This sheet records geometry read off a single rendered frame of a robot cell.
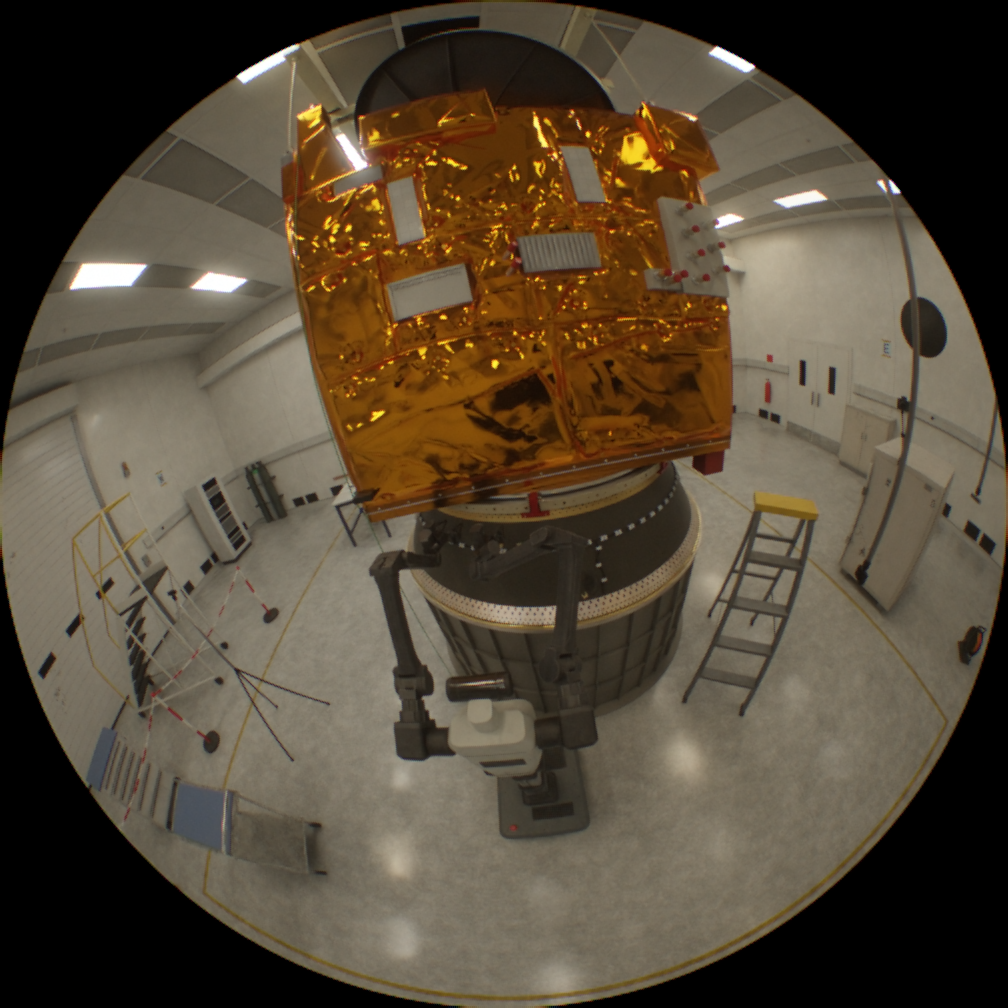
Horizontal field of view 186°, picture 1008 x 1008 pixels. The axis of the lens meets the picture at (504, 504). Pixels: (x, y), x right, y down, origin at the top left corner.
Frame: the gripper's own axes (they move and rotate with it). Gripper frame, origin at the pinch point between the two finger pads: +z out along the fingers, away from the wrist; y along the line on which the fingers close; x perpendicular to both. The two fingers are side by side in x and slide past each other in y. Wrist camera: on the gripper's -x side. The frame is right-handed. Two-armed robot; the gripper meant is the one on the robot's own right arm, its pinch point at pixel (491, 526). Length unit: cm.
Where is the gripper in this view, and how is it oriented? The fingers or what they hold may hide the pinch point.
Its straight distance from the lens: 133.7
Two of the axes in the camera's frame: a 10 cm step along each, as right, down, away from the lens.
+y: -9.4, 0.2, 3.5
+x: 2.4, 7.6, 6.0
